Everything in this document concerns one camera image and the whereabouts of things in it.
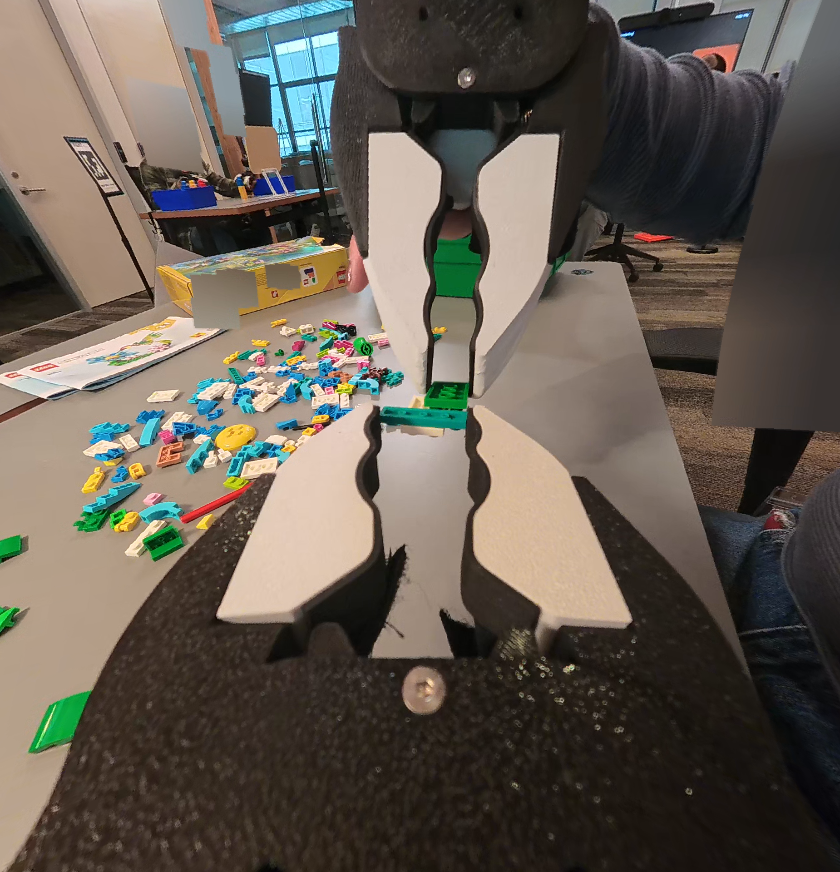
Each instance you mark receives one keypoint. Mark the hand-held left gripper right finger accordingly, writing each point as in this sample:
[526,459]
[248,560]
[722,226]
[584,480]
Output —
[542,552]

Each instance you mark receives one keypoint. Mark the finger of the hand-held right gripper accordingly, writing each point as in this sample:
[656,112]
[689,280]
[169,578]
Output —
[399,238]
[519,238]

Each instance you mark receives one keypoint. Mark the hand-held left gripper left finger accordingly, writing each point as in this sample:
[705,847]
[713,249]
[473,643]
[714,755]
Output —
[304,545]

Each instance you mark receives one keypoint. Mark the small green plate brick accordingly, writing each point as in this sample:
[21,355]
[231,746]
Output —
[447,395]

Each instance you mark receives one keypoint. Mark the teal lego plate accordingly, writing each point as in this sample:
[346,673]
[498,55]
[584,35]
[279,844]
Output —
[420,417]

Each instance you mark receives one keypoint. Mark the person's left forearm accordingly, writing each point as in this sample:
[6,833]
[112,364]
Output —
[828,545]

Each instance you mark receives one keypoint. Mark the person's right forearm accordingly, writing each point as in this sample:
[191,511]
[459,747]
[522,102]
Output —
[685,136]

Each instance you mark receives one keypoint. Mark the grey desk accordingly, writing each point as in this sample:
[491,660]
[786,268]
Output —
[583,381]

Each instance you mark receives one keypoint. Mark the person's right hand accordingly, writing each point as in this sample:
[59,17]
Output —
[357,272]

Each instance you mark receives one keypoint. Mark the green plastic crate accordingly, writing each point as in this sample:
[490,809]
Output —
[454,272]

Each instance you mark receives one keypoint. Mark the yellow toy box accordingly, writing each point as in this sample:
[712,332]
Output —
[324,262]

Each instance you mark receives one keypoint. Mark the pile of colourful toy bricks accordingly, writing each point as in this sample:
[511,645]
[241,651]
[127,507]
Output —
[260,467]

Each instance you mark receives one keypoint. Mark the red rod piece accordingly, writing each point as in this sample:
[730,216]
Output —
[215,504]

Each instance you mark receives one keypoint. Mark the black office chair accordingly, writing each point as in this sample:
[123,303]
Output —
[621,249]

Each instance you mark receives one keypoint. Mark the blue storage bin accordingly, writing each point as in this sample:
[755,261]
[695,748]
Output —
[185,199]
[287,184]

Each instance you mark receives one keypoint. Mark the yellow round dome brick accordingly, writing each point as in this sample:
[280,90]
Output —
[236,436]

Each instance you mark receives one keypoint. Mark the red flat piece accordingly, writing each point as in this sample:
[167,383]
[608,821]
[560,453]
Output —
[655,237]

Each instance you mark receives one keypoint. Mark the wooden top table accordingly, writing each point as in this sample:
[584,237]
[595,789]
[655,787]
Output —
[243,204]

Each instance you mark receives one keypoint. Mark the tan holder board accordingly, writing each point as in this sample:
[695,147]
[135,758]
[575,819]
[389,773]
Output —
[263,146]

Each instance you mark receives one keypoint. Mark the person's jeans leg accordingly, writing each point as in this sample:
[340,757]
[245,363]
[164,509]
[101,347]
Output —
[767,613]

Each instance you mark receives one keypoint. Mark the instruction booklet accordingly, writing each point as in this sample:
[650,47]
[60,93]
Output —
[107,358]

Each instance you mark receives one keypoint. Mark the green curved tile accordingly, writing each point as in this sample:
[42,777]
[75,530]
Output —
[3,550]
[59,722]

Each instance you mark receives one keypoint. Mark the sign on black stand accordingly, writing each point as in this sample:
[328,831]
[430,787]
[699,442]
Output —
[96,163]

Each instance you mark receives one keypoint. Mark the grey door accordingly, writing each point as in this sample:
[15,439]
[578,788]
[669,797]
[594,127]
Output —
[25,102]

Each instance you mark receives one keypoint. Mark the wall screen with webcam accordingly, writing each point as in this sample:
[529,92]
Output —
[726,27]

